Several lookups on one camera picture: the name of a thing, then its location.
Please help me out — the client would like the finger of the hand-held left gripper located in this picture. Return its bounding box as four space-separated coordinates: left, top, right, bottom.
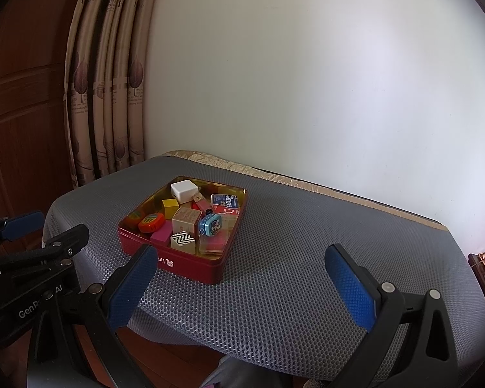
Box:
0 210 45 260
0 223 90 280

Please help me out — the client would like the beige leaf-print curtain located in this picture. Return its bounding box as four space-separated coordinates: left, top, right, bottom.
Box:
62 0 168 190

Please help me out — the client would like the small blue toy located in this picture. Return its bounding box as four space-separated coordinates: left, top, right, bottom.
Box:
198 213 224 237

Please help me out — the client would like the red tin box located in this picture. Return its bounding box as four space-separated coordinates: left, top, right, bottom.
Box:
118 176 249 285

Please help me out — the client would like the brown wooden door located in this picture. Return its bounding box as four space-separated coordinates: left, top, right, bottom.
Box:
0 0 90 233

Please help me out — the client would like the beige carton box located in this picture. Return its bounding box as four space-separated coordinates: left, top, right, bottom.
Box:
172 206 203 235

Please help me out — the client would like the black-white striped block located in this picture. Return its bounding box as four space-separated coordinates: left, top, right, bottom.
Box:
170 231 197 256

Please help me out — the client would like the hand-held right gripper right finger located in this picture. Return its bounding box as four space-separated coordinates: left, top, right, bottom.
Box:
324 243 459 388

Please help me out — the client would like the pink block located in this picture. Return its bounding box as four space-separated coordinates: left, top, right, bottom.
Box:
149 220 174 247

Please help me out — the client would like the clear pink plastic box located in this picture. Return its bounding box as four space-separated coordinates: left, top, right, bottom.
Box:
198 220 233 258

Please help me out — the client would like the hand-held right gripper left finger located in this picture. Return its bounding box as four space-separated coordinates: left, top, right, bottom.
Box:
26 244 159 388

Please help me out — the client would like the clear playing card box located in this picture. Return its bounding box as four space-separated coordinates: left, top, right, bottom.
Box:
209 193 242 217

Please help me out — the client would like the white charger plug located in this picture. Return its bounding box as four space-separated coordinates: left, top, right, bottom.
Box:
170 180 199 204

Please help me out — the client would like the yellow block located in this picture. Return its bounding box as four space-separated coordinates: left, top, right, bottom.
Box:
162 198 182 220

